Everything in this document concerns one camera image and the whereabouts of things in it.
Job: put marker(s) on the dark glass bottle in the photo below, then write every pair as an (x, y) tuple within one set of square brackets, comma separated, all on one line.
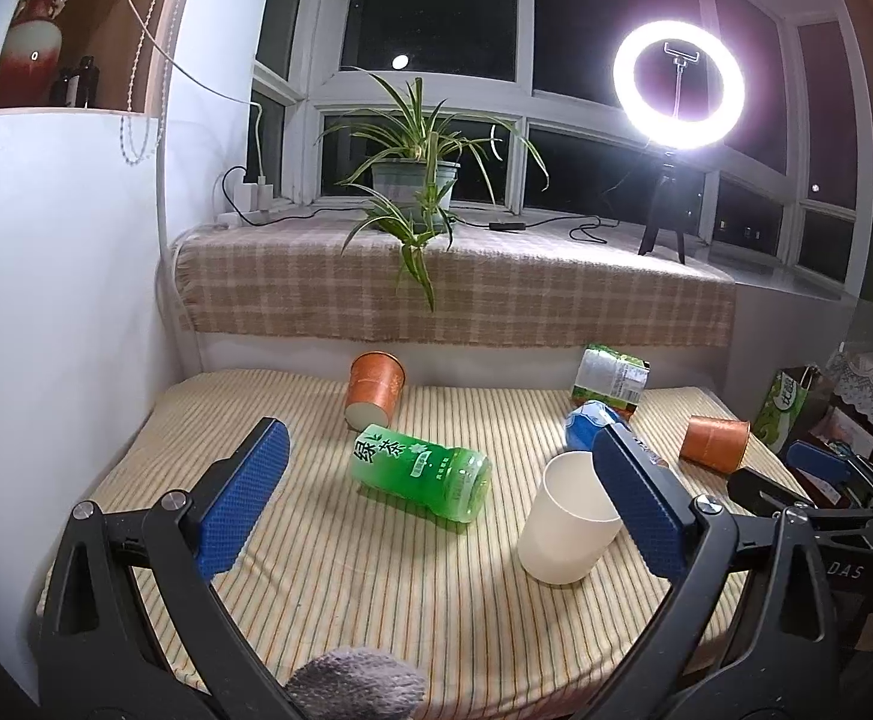
[(85, 82)]

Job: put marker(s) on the red and white vase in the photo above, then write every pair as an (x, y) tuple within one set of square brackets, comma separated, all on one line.
[(31, 52)]

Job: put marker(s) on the plaid cloth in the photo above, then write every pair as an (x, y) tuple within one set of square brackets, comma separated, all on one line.
[(481, 289)]

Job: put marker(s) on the striped mat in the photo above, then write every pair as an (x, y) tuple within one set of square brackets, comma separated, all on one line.
[(376, 577)]

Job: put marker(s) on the grey knitted cloth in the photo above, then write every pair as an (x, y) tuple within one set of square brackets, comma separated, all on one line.
[(361, 682)]

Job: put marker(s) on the green drink carton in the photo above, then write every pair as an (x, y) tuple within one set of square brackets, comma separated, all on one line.
[(607, 379)]

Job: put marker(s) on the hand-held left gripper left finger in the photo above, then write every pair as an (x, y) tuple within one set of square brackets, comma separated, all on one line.
[(245, 499)]

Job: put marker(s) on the black power adapter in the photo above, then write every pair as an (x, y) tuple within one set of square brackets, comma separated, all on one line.
[(506, 226)]

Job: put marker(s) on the orange cup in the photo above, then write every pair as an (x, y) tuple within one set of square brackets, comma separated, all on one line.
[(375, 390), (714, 442)]

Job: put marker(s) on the white cup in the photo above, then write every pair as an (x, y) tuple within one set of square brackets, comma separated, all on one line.
[(565, 525)]

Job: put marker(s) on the black tripod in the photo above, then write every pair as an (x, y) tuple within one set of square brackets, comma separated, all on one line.
[(665, 202)]

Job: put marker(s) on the potted spider plant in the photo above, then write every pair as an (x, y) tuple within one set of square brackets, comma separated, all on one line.
[(414, 172)]

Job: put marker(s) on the white charger plug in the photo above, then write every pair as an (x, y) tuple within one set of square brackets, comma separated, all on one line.
[(252, 193)]

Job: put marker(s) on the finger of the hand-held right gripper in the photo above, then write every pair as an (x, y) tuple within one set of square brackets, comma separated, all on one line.
[(819, 459), (762, 489)]

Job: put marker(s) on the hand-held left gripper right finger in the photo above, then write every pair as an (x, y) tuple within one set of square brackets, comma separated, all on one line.
[(640, 510)]

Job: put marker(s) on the green tea bottle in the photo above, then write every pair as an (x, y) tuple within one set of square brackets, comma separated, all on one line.
[(421, 474)]

